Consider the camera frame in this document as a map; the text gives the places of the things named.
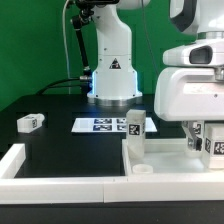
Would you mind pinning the white fiducial marker sheet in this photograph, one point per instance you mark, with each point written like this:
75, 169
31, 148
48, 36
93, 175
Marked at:
88, 125

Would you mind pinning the white square table top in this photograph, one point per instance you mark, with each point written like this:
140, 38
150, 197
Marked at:
166, 156

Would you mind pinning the white U-shaped fence wall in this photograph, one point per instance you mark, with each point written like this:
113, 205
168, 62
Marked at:
143, 185

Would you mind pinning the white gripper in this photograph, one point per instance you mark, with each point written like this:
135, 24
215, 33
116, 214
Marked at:
189, 95

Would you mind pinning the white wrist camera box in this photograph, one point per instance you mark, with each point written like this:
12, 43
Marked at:
201, 53

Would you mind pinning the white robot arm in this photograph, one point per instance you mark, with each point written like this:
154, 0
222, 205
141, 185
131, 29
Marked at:
115, 81

